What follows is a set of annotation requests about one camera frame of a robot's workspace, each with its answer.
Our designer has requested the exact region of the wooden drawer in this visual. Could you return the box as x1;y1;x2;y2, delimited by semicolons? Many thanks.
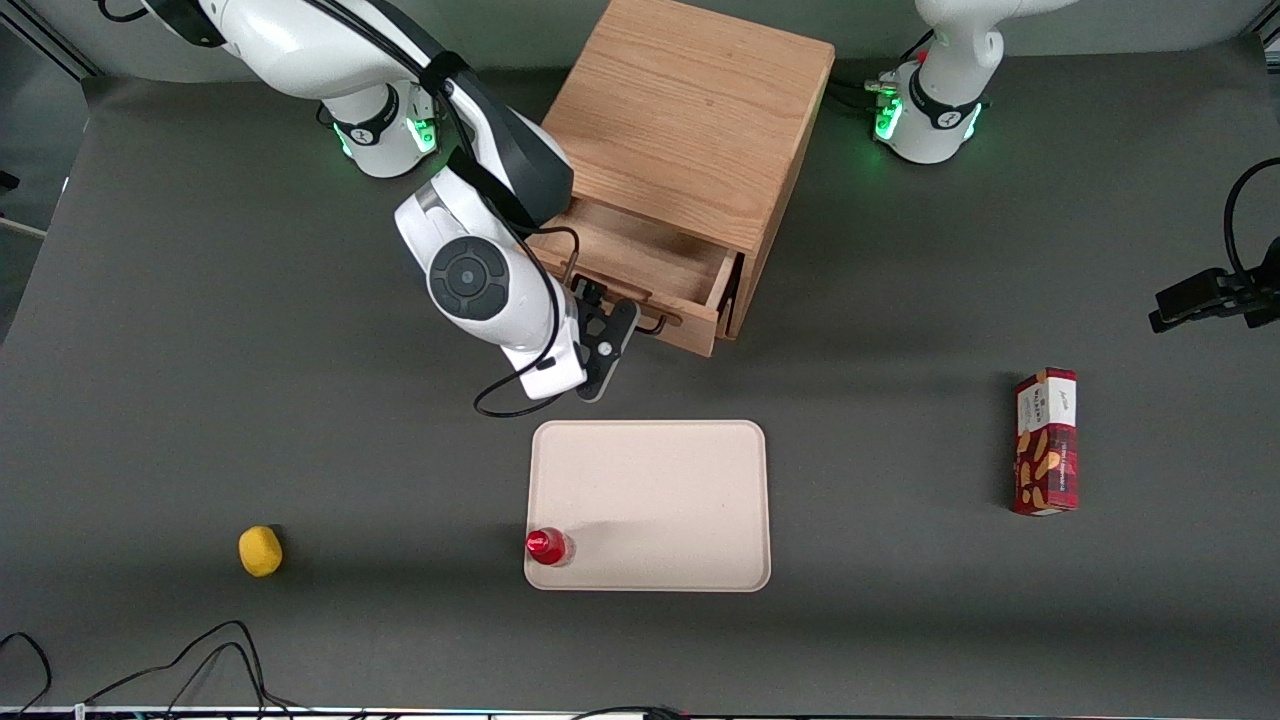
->
527;197;742;358

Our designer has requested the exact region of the yellow lemon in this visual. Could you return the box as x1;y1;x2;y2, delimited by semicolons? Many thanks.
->
238;526;284;578

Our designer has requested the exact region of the black mount cable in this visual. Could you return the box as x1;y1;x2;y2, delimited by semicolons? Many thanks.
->
1222;157;1280;277

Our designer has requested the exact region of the red snack box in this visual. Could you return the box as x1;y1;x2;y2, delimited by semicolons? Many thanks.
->
1010;367;1081;518

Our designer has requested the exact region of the black camera clamp mount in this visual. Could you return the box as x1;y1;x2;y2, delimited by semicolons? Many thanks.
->
1148;236;1280;335

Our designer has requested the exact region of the white plastic tray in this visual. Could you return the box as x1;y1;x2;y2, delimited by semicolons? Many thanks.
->
524;420;773;593

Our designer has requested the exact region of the aluminium frame bar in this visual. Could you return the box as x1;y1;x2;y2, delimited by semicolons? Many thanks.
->
0;15;101;83

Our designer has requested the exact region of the wooden drawer cabinet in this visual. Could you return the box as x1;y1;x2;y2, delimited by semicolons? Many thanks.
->
515;0;837;342

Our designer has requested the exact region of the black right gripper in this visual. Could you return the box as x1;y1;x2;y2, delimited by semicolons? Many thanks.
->
571;279;642;404

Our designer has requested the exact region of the black metal drawer handle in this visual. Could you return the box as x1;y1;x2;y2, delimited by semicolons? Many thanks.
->
560;260;671;337

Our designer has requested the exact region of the black floor cable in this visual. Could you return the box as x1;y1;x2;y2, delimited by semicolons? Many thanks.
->
0;631;54;717
80;620;301;720
568;704;693;720

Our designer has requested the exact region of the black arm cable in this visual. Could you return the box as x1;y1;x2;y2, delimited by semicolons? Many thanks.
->
440;60;603;420

